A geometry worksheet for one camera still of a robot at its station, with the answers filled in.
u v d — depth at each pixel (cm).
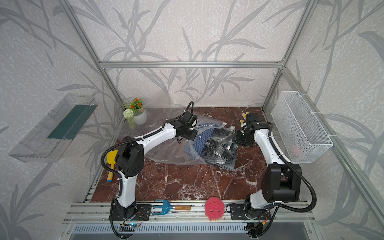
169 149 96
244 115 116
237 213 74
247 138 71
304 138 61
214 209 72
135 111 99
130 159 51
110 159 94
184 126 70
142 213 73
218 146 89
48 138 64
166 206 74
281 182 43
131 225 71
